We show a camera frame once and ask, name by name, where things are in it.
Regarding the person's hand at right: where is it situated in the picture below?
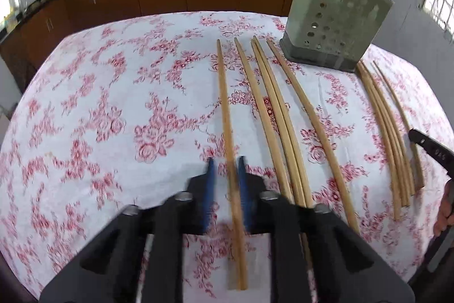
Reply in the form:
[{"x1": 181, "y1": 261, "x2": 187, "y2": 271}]
[{"x1": 433, "y1": 180, "x2": 454, "y2": 237}]

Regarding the wooden chopstick group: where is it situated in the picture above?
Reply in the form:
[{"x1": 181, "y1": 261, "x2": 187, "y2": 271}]
[
  {"x1": 360, "y1": 62, "x2": 415, "y2": 202},
  {"x1": 357, "y1": 62, "x2": 411, "y2": 221},
  {"x1": 357, "y1": 62, "x2": 402, "y2": 221}
]

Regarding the wooden chopstick right group inner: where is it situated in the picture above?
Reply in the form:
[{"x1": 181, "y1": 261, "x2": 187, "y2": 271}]
[{"x1": 357, "y1": 62, "x2": 402, "y2": 221}]

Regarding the white red floral tablecloth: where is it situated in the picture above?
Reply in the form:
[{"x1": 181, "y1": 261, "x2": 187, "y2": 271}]
[{"x1": 1, "y1": 12, "x2": 453, "y2": 302}]

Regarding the grey perforated utensil holder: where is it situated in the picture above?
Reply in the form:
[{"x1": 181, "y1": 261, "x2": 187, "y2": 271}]
[{"x1": 279, "y1": 0, "x2": 393, "y2": 72}]

